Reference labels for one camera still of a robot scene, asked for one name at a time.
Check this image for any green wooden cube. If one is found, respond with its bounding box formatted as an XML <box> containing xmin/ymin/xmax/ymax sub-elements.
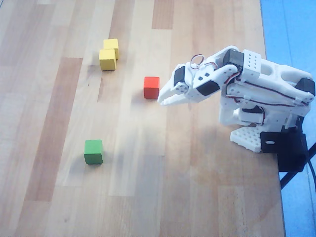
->
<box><xmin>83</xmin><ymin>139</ymin><xmax>104</xmax><ymax>165</ymax></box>

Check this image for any red white servo wire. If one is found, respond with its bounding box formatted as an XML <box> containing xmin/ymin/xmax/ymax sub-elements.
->
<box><xmin>189</xmin><ymin>54</ymin><xmax>206</xmax><ymax>70</ymax></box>

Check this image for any black table leg bar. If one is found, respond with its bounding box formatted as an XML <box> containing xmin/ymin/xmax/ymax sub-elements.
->
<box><xmin>279</xmin><ymin>170</ymin><xmax>301</xmax><ymax>191</ymax></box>

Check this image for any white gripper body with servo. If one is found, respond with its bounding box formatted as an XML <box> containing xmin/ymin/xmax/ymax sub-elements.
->
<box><xmin>172</xmin><ymin>63</ymin><xmax>198</xmax><ymax>102</ymax></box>

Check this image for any black power cable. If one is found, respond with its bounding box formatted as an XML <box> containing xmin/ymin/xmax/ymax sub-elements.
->
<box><xmin>306</xmin><ymin>158</ymin><xmax>316</xmax><ymax>195</ymax></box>

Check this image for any black table clamp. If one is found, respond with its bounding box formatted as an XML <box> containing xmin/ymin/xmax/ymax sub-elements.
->
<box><xmin>260</xmin><ymin>130</ymin><xmax>309</xmax><ymax>173</ymax></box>

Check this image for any red wooden cube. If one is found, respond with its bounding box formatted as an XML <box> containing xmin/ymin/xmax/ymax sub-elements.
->
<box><xmin>143</xmin><ymin>76</ymin><xmax>160</xmax><ymax>100</ymax></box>

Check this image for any yellow wooden cube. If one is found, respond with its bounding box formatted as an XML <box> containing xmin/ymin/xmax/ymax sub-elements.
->
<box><xmin>99</xmin><ymin>49</ymin><xmax>117</xmax><ymax>72</ymax></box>
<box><xmin>103</xmin><ymin>39</ymin><xmax>119</xmax><ymax>60</ymax></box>

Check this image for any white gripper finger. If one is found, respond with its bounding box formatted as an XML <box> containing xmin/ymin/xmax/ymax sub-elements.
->
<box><xmin>159</xmin><ymin>95</ymin><xmax>190</xmax><ymax>106</ymax></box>
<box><xmin>157</xmin><ymin>80</ymin><xmax>177</xmax><ymax>102</ymax></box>

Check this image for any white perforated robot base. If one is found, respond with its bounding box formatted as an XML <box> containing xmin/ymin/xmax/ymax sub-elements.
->
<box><xmin>229</xmin><ymin>124</ymin><xmax>264</xmax><ymax>153</ymax></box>

